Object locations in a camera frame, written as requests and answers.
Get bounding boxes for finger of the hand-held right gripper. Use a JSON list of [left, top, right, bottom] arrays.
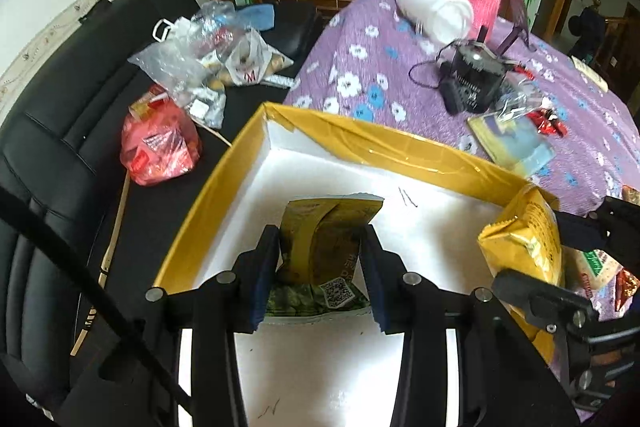
[[552, 195, 640, 253], [492, 269, 640, 412]]

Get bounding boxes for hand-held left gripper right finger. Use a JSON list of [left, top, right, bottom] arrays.
[[361, 225, 581, 427]]

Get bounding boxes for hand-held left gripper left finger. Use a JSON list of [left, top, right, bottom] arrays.
[[55, 225, 281, 427]]

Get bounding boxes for yellow snack bag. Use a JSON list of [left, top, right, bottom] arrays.
[[477, 184, 569, 304]]

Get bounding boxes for green yellow snack packet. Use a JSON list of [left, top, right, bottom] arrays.
[[265, 194, 385, 323]]

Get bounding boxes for yellow cardboard box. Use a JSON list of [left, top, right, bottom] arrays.
[[152, 102, 568, 427]]

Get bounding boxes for blue yellow booklet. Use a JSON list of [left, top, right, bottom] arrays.
[[467, 112, 557, 173]]

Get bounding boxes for clear crumpled wrapper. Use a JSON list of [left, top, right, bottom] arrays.
[[492, 71, 552, 124]]

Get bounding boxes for white paper box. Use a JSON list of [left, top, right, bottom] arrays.
[[570, 55, 609, 94]]

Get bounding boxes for thin wooden stick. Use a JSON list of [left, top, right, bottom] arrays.
[[70, 171, 132, 357]]

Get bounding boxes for red plastic bag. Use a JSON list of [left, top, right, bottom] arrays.
[[119, 88, 204, 186]]

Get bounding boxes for black electronic device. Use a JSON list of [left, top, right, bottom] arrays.
[[409, 38, 507, 116]]

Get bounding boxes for white remote control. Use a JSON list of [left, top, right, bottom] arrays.
[[259, 74, 294, 90]]

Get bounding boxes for white plastic bag with pastries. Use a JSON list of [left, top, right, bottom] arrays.
[[219, 29, 296, 88]]

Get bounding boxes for purple sunglasses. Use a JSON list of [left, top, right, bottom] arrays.
[[495, 0, 539, 58]]

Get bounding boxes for clear plastic bag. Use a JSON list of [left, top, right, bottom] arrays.
[[127, 0, 237, 130]]

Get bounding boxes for purple floral tablecloth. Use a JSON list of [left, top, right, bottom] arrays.
[[282, 0, 640, 423]]

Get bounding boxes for blue cloth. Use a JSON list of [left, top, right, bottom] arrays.
[[234, 4, 277, 34]]

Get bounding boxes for black leather sofa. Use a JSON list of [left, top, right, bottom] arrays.
[[0, 0, 326, 420]]

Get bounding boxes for white plastic jar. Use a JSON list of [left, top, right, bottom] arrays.
[[395, 0, 475, 44]]

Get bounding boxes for black cable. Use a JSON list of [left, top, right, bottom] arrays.
[[0, 186, 193, 414]]

